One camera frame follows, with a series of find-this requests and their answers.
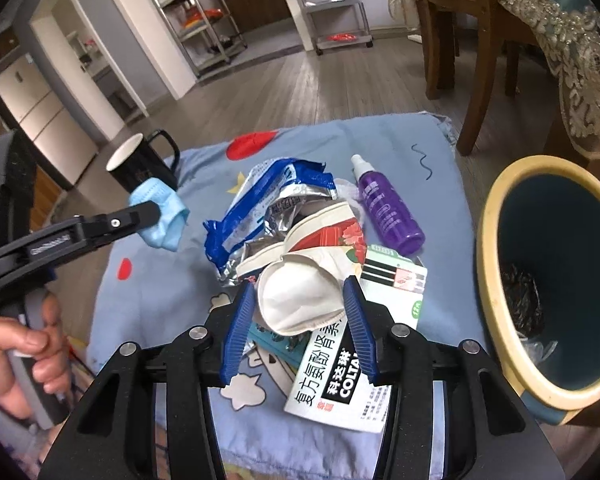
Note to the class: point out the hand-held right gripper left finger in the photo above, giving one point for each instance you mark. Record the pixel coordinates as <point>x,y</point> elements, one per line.
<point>237,330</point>

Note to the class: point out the grey trolley cart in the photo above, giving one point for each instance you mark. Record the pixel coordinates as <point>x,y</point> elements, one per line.
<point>330,0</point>

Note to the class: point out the metal shelf rack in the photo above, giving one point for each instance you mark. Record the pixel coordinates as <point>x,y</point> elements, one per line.
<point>200,10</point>

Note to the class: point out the red plastic item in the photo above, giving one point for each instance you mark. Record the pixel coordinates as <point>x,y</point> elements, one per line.
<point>342,37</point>

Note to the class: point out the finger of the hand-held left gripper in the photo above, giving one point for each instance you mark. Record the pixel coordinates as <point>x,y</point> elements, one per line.
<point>110,225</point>

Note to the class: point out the brown kitchen cabinet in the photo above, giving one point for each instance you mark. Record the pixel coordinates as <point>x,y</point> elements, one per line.
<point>260,2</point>

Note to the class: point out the white fridge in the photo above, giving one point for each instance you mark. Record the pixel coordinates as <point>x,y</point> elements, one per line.
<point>45,120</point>

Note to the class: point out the green and white medicine box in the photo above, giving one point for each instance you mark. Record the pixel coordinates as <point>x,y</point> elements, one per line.
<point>330,375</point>

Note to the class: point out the crushed red print paper cup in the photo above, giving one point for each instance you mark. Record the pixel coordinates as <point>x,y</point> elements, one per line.
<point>330,237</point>

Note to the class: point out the blue and white snack bag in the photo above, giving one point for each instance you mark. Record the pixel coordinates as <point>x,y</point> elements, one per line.
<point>245,210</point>

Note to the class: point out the blue printed blanket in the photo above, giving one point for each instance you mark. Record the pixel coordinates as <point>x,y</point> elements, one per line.
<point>300,140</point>

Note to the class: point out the blue bin with yellow rim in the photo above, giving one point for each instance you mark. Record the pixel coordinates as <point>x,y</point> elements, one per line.
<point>545,220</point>

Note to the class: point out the white plastic bag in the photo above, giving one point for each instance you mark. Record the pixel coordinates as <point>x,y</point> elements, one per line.
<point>350,195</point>

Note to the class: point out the black mug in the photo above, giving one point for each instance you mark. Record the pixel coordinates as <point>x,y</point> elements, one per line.
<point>135,170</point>

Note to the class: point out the purple spray bottle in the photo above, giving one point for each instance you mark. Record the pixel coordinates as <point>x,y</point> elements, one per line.
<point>390,210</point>

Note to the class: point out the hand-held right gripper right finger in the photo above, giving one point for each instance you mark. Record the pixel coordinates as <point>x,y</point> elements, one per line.
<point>357,325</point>

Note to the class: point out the orange plastic item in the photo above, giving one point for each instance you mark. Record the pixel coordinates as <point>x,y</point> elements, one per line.
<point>205,17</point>

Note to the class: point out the person's left hand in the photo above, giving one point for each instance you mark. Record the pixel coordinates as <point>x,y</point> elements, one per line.
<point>2,350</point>

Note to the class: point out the blue face mask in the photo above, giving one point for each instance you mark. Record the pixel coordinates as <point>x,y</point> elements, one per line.
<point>172,210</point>

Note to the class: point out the wooden chair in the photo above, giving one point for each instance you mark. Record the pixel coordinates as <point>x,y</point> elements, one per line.
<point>480,85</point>

